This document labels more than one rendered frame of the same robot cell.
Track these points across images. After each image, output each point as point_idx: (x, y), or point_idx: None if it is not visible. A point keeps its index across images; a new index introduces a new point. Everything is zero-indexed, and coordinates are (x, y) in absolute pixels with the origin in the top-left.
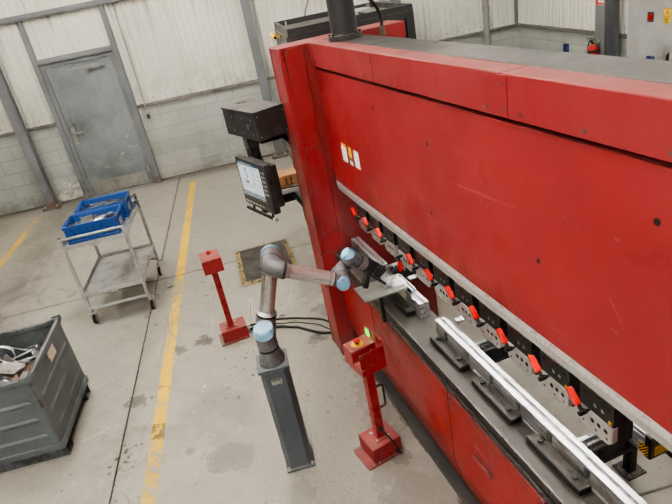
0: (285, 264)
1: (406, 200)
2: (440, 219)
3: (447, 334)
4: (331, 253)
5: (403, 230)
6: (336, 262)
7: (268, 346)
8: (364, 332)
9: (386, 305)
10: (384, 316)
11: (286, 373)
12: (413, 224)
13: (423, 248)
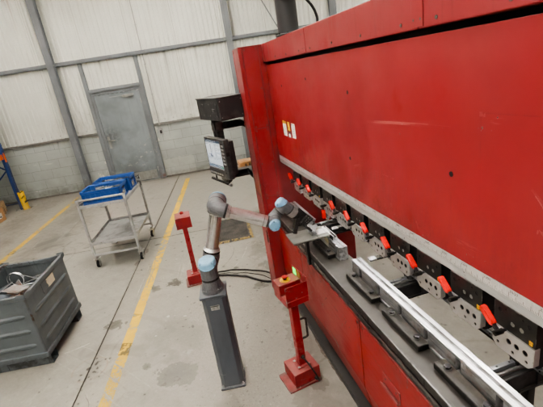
0: (226, 205)
1: (330, 153)
2: (357, 161)
3: (361, 271)
4: None
5: (327, 182)
6: None
7: (209, 276)
8: None
9: (312, 250)
10: (309, 259)
11: (224, 301)
12: (334, 174)
13: (343, 194)
